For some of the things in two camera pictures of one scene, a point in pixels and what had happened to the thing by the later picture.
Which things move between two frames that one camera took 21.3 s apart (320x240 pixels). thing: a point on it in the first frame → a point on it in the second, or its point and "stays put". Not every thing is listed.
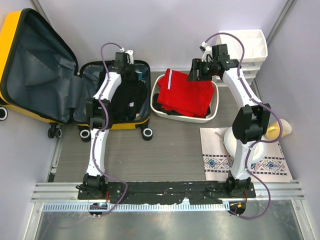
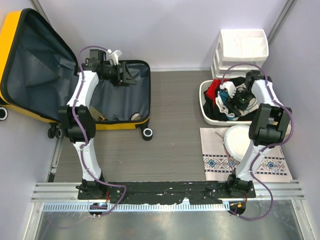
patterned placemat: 218,164 stays put
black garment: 160,107 → 217,114
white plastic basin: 189,119 → 224,123
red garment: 191,98 → 210,93
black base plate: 165,193 stays put
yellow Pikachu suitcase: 40,80 stays put
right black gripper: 197,65 → 231,106
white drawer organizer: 255,50 stays put
